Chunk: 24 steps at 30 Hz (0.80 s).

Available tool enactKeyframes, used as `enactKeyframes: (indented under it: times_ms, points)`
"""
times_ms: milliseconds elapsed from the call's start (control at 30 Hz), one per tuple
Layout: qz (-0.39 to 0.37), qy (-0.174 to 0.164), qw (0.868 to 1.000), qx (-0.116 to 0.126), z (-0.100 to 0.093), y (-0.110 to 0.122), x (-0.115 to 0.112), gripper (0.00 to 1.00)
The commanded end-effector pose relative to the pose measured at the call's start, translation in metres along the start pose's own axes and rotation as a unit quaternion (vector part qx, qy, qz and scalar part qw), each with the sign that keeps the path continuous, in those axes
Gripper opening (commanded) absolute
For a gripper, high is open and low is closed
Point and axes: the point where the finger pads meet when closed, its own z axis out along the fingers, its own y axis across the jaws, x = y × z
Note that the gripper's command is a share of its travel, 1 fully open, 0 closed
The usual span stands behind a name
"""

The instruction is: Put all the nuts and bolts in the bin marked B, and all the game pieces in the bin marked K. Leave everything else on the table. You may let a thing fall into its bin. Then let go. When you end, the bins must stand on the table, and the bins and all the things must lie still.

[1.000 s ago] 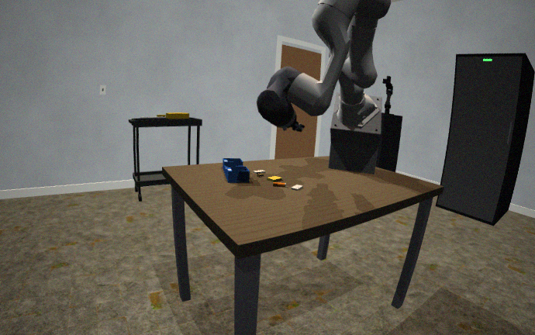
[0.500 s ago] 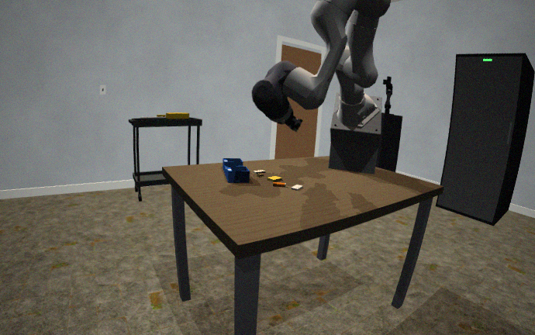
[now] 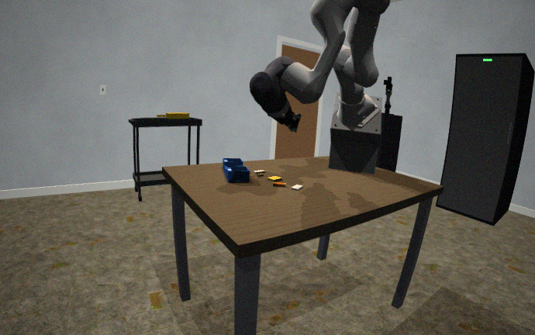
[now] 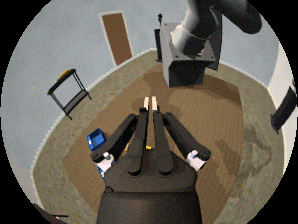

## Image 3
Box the yellow square pad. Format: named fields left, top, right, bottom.
left=267, top=176, right=282, bottom=182

